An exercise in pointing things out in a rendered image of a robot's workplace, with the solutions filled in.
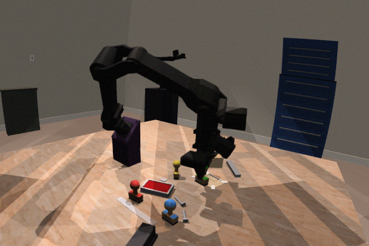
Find white flat strip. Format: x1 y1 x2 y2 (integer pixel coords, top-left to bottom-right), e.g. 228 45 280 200
117 197 157 225

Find red-handled rubber stamp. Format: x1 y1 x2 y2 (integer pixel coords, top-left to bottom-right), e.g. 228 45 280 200
128 180 143 204

